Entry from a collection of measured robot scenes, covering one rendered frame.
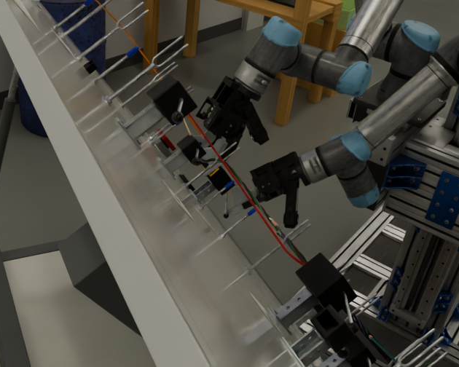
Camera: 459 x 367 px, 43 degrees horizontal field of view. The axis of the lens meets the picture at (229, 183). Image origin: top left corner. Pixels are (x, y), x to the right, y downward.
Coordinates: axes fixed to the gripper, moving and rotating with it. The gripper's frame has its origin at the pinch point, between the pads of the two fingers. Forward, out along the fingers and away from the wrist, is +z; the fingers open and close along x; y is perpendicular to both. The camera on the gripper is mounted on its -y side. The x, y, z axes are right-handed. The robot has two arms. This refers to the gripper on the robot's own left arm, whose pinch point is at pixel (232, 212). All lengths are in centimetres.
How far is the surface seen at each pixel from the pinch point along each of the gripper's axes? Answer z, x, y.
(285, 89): -3, -266, 63
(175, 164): -4.5, 40.9, 11.6
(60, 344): 44.6, 19.1, -11.2
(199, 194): 3.0, 9.3, 6.8
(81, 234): -17, 104, 3
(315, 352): -21, 77, -17
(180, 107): -17, 71, 14
